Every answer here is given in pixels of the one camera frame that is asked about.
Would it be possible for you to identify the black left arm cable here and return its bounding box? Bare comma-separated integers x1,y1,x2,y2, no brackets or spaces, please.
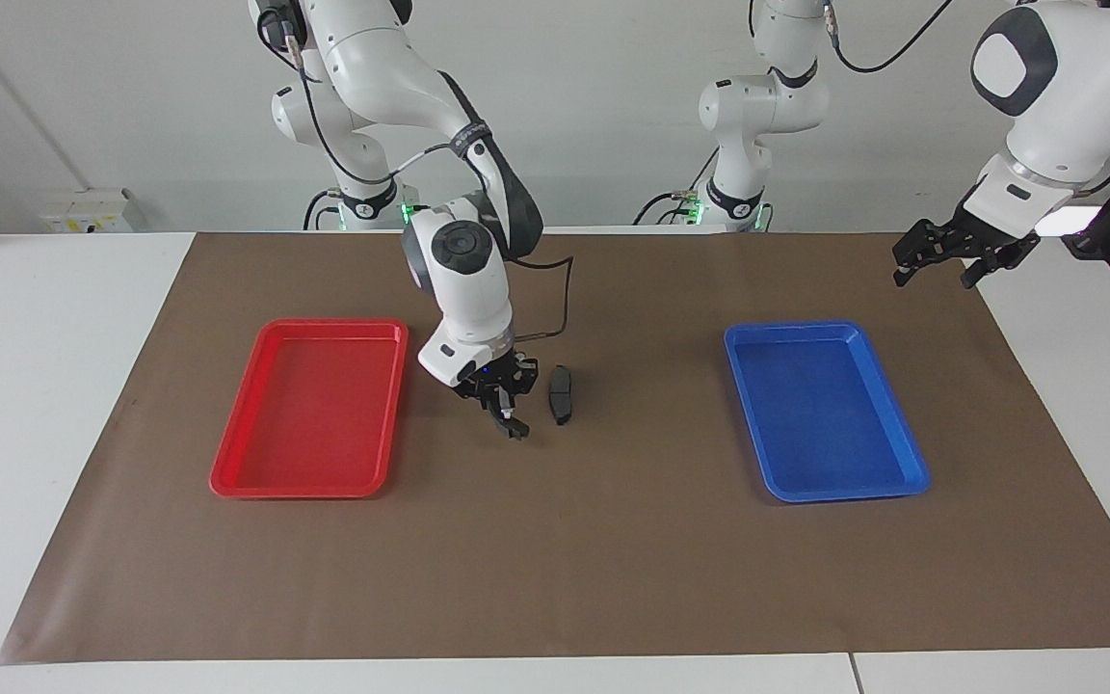
825,0,1110,199

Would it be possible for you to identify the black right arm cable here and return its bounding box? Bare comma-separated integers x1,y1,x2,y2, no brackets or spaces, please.
256,10,575,343

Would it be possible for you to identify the dark grey brake pad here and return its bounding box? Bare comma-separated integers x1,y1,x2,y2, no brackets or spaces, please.
547,364,575,427

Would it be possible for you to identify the blue plastic tray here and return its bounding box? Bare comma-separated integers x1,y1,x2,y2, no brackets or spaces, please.
724,321,932,504

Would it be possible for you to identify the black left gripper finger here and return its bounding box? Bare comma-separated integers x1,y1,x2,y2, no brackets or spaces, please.
892,224,941,288
962,253,1026,289

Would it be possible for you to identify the black right base cable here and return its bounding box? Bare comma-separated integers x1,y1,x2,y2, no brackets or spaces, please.
302,188,344,232

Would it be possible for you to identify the black left base cable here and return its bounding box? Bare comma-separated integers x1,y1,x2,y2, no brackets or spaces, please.
637,145,715,228

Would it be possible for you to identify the white wall socket box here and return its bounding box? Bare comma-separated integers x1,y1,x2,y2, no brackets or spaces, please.
40,188,137,234

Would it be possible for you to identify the red plastic tray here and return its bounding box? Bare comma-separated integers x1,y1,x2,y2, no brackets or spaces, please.
209,318,410,500

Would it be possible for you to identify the brown table mat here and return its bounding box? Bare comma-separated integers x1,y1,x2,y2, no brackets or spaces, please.
0,231,1110,666

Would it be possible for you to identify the curved brake shoe silver web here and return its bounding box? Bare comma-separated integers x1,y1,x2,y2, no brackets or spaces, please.
483,390,531,444

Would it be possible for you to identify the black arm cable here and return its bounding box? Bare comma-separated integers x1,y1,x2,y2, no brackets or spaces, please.
256,10,575,343
825,0,1110,199

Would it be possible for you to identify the black base cable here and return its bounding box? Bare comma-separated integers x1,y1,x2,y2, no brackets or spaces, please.
637,145,715,228
302,188,344,232

